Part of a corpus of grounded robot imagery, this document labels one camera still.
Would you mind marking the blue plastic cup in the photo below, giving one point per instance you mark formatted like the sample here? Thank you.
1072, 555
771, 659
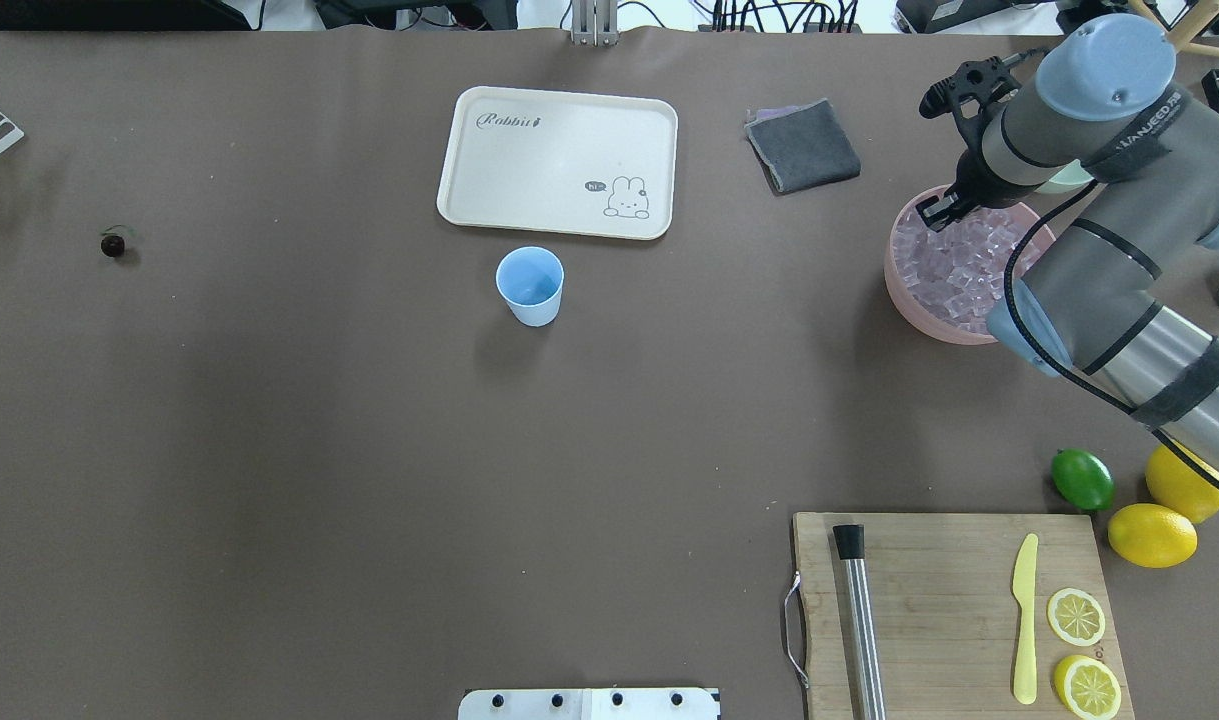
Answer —
531, 280

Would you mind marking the steel muddler black tip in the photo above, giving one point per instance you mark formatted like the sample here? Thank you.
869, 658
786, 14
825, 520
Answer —
850, 546

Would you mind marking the lemon half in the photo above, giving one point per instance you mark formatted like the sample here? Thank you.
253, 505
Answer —
1087, 688
1076, 617

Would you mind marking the mint green bowl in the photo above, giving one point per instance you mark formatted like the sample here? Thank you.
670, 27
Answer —
1068, 179

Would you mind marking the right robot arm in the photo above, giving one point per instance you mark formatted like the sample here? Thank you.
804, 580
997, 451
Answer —
1105, 98

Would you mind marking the whole lemon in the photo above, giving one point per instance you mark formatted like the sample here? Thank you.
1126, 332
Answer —
1173, 484
1151, 536

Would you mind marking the grey folded cloth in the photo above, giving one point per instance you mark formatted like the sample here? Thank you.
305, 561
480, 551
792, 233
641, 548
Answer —
802, 146

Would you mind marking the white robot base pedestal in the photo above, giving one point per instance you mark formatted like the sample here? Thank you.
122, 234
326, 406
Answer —
592, 703

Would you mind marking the lemon half lower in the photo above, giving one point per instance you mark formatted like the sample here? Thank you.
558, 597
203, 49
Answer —
1087, 688

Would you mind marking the cream rabbit tray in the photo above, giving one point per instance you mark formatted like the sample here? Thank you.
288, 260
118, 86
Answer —
560, 162

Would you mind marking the yellow plastic knife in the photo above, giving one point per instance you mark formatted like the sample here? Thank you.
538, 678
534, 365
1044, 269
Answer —
1024, 577

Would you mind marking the clear ice cubes pile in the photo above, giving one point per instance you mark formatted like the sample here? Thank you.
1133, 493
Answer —
959, 265

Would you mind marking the lemon half upper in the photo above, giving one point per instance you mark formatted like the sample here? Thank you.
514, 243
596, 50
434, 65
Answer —
1076, 617

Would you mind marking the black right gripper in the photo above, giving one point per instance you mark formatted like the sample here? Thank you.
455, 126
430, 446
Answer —
968, 176

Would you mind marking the aluminium frame post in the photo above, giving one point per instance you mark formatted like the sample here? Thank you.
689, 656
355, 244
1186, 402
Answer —
594, 23

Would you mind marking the pink bowl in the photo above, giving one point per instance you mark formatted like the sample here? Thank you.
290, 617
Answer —
939, 300

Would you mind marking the wooden mug tree stand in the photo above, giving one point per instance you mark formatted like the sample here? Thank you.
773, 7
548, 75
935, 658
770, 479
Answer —
1184, 33

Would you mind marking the wooden cutting board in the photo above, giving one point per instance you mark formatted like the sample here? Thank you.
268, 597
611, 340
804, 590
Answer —
945, 620

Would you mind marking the green lime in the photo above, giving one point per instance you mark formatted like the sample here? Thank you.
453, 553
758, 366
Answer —
1083, 479

